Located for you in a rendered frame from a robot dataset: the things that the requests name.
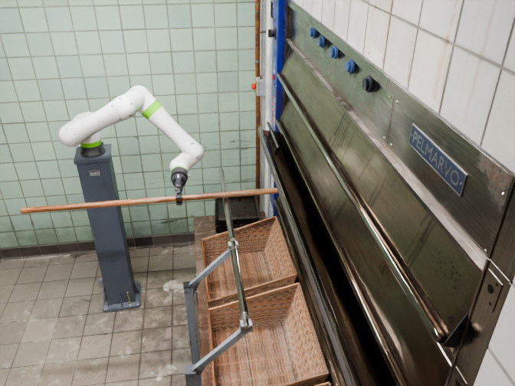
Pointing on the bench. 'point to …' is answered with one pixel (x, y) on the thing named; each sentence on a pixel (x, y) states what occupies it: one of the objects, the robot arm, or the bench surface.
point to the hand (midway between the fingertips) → (178, 197)
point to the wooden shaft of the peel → (147, 201)
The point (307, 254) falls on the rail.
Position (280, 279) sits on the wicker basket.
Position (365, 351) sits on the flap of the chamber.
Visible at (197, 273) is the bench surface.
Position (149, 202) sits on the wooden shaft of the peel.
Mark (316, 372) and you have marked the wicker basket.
